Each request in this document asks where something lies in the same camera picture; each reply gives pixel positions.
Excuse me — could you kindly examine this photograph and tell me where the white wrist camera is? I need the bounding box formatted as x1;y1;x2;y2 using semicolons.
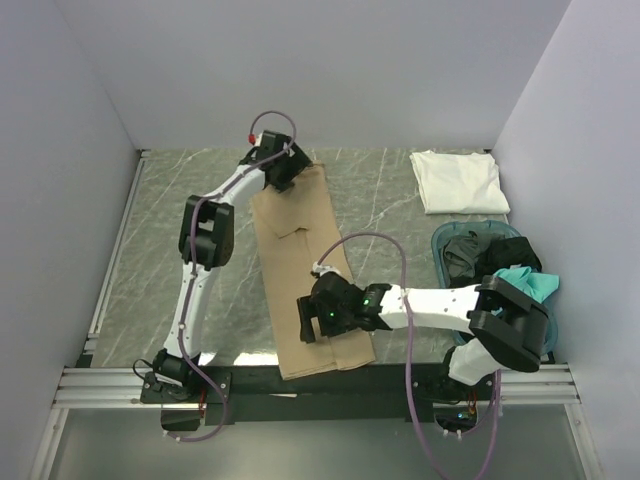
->
248;132;264;147
311;262;341;278

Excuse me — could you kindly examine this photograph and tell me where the aluminium rail frame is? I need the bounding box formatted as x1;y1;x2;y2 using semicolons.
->
47;148;581;406

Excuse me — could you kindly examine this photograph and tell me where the purple cable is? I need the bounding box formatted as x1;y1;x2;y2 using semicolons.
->
167;109;299;444
312;232;504;480

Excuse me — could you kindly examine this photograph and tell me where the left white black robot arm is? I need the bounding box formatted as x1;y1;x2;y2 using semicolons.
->
141;130;311;403

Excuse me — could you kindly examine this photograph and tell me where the grey t shirt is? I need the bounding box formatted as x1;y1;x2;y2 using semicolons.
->
442;231;494;287

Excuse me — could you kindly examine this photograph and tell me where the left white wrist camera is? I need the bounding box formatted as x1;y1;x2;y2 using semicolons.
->
248;132;264;147

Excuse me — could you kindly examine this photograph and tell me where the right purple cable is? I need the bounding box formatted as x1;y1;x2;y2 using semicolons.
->
312;232;504;480

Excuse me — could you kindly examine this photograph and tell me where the teal plastic laundry basket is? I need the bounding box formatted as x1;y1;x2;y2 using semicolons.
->
430;219;559;351

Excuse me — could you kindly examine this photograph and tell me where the folded white t shirt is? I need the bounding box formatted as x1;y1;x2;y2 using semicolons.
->
410;150;510;215

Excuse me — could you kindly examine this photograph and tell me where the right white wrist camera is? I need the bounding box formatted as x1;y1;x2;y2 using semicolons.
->
311;262;341;278

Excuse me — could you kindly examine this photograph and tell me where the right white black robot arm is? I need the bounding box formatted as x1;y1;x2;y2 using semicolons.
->
296;271;549;399

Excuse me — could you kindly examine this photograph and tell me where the teal t shirt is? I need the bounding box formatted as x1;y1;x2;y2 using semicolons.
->
494;266;560;303

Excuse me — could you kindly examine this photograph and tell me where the black t shirt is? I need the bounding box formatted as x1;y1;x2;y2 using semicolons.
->
476;236;543;276

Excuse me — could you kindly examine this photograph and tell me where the tan t shirt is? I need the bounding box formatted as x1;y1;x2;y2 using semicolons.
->
251;164;375;380

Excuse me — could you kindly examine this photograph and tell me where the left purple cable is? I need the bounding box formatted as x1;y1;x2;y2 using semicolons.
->
167;109;299;444

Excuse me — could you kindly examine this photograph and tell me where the black base beam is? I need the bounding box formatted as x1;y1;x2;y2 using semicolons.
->
160;363;491;433

